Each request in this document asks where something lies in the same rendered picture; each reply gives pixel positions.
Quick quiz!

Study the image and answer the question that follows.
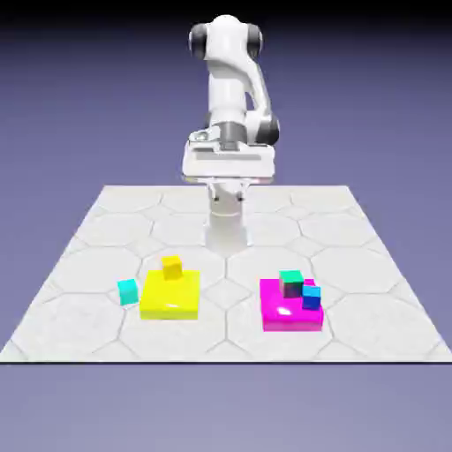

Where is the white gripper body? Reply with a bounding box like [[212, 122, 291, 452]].
[[181, 139, 275, 185]]

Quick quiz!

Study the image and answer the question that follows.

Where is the small yellow cube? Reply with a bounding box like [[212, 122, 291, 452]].
[[161, 255, 184, 282]]

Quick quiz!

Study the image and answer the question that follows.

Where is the large magenta box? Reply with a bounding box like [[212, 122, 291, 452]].
[[259, 277, 325, 333]]

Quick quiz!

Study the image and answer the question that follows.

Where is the small cyan cube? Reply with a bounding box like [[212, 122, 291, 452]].
[[117, 278, 139, 307]]

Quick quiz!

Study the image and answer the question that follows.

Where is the small green cube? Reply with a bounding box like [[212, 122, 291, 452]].
[[278, 269, 305, 300]]

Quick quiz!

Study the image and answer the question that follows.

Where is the small blue cube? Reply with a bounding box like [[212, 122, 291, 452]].
[[301, 284, 322, 312]]

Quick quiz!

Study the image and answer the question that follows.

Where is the large yellow box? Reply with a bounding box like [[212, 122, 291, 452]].
[[139, 269, 201, 321]]

